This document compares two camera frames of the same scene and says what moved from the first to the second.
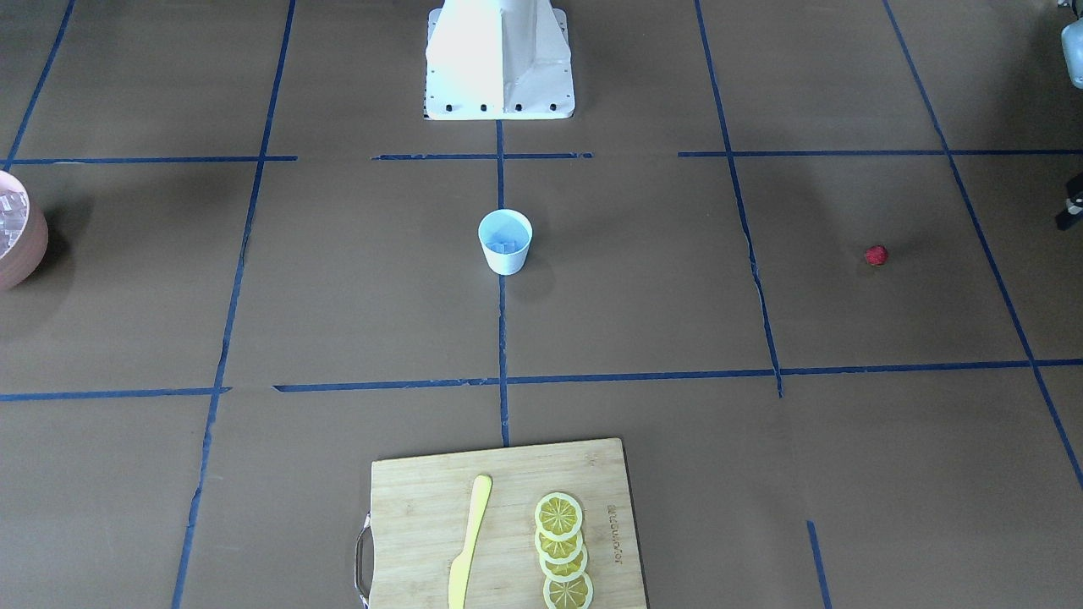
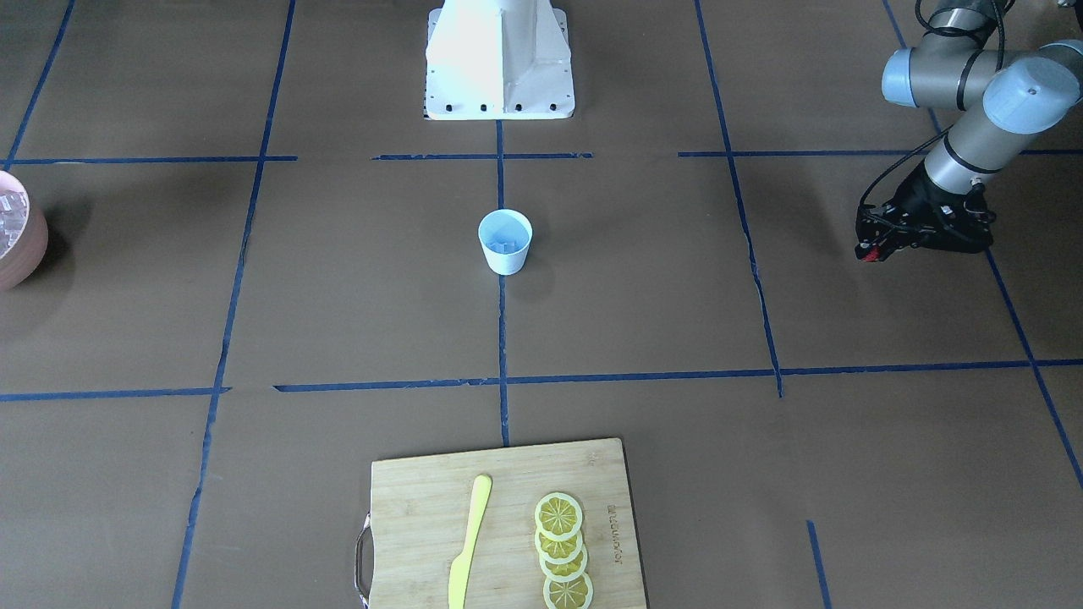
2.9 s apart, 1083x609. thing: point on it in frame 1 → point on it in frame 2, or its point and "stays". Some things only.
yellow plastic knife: [460, 565] stays
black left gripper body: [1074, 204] → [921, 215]
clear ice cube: [503, 247] stays
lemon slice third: [567, 572] stays
